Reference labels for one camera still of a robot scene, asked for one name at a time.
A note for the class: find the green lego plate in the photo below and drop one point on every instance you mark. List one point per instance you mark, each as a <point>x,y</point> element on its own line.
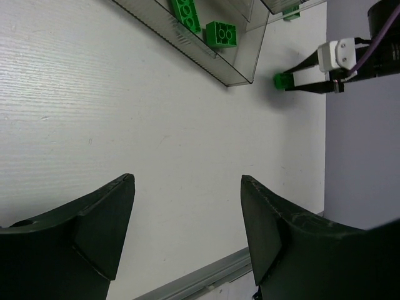
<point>283,81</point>
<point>185,12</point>

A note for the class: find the dark green lego brick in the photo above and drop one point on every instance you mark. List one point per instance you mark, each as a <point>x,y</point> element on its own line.
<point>221,35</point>

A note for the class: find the small green lego cube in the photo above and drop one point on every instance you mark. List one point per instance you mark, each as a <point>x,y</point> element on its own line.
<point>291,13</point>

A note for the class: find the aluminium table front rail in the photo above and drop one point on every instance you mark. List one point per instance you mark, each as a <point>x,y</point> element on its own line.
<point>204,280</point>

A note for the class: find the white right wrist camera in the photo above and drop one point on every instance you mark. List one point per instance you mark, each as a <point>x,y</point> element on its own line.
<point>339,54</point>

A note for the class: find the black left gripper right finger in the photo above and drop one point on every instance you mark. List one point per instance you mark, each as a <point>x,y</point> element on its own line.
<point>296,254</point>

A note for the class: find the clear drawer container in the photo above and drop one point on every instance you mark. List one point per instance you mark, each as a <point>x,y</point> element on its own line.
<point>232,66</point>

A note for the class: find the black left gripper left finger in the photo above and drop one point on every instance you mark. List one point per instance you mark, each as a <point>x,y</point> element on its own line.
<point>72,251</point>

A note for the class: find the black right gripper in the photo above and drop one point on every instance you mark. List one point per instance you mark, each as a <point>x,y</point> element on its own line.
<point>377,56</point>

